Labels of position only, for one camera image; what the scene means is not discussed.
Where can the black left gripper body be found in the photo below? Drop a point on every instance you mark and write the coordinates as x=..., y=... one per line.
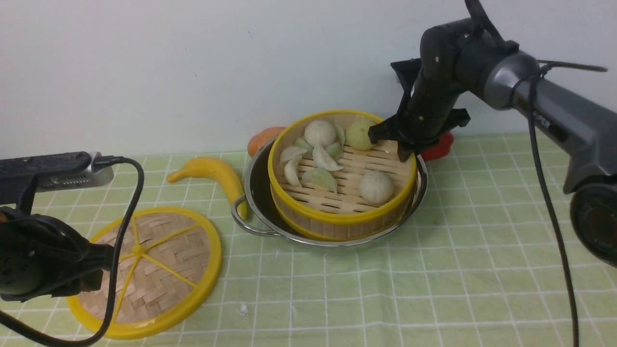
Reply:
x=41, y=255

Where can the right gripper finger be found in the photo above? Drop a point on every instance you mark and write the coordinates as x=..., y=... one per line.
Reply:
x=386, y=130
x=407, y=149

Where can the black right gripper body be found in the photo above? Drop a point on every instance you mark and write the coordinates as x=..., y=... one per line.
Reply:
x=428, y=107

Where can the yellow bamboo steamer basket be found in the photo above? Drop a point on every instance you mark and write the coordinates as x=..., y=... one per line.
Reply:
x=319, y=213

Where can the yellow woven bamboo steamer lid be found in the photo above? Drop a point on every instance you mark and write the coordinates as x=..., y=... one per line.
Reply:
x=171, y=259

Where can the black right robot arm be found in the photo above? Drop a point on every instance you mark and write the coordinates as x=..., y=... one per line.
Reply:
x=469, y=55

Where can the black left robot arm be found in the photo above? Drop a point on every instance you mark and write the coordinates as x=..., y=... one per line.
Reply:
x=41, y=255

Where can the stainless steel pot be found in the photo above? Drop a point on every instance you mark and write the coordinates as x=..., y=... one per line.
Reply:
x=259, y=198

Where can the green toy bun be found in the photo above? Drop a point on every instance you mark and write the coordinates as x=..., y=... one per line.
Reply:
x=357, y=135

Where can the red toy bell pepper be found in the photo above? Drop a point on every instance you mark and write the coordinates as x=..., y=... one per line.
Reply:
x=441, y=149

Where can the white toy bun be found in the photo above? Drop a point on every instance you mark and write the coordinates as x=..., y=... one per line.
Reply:
x=320, y=132
x=376, y=187

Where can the toy dumpling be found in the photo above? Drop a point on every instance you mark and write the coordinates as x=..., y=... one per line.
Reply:
x=290, y=153
x=323, y=160
x=291, y=172
x=302, y=143
x=320, y=177

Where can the orange toy fruit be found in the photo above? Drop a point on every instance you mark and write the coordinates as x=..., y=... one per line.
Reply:
x=258, y=140

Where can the green checkered tablecloth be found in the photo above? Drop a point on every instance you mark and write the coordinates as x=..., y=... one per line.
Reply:
x=476, y=266

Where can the yellow toy banana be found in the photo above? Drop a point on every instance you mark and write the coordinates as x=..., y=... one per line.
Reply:
x=218, y=170

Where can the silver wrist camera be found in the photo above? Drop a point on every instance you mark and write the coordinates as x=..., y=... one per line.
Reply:
x=68, y=170

